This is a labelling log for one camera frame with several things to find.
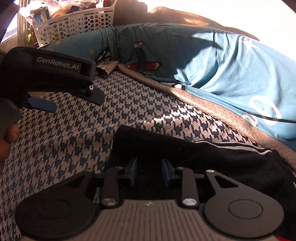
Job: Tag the white perforated laundry basket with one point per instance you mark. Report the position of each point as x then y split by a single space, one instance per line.
56 20

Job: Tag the person's left hand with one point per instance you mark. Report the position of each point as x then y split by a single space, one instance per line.
12 135

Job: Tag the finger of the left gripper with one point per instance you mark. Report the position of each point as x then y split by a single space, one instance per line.
92 94
41 104

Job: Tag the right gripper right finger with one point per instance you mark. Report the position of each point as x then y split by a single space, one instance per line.
214 206

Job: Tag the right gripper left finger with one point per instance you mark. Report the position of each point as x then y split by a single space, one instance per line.
70 207

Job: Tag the black garment with white stripes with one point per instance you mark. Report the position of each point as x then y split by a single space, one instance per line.
152 160

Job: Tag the houndstooth blue beige mattress cover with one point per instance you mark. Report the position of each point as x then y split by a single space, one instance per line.
55 146

